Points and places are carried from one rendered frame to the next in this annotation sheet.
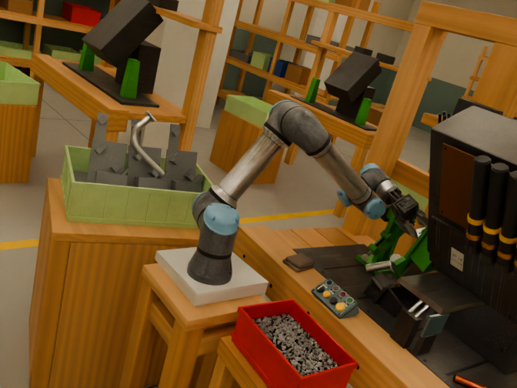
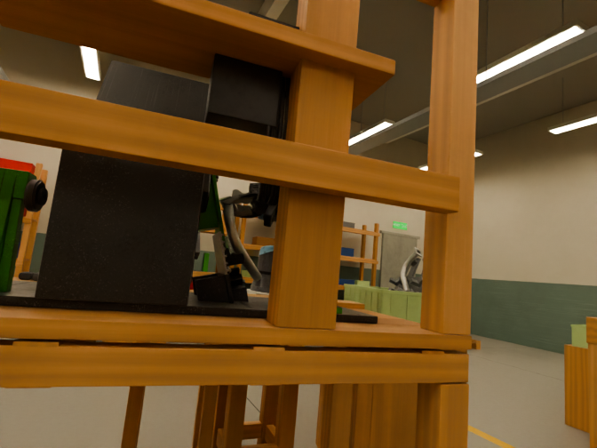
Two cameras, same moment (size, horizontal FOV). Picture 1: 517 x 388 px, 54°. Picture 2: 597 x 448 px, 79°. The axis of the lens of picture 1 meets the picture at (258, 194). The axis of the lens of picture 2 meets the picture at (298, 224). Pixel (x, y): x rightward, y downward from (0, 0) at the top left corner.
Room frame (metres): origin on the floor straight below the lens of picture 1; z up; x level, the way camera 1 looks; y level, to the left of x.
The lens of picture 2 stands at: (2.23, -1.56, 1.00)
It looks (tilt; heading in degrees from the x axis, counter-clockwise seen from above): 8 degrees up; 110
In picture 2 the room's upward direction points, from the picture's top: 5 degrees clockwise
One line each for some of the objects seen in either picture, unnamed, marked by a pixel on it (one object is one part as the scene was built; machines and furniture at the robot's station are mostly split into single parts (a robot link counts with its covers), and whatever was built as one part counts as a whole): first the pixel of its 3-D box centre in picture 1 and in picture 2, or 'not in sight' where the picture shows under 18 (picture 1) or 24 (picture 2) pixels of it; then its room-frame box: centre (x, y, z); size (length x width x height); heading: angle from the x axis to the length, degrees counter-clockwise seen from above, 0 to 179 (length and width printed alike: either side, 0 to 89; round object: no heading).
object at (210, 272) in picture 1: (211, 260); (266, 282); (1.48, 0.09, 0.94); 0.15 x 0.15 x 0.10
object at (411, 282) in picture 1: (458, 289); not in sight; (1.42, -0.67, 1.11); 0.39 x 0.16 x 0.03; 129
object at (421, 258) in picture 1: (432, 248); (206, 210); (1.56, -0.60, 1.17); 0.13 x 0.12 x 0.20; 39
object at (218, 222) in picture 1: (218, 227); (272, 258); (1.50, 0.09, 1.06); 0.13 x 0.12 x 0.14; 22
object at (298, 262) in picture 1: (298, 262); not in sight; (1.71, -0.22, 0.91); 0.10 x 0.08 x 0.03; 139
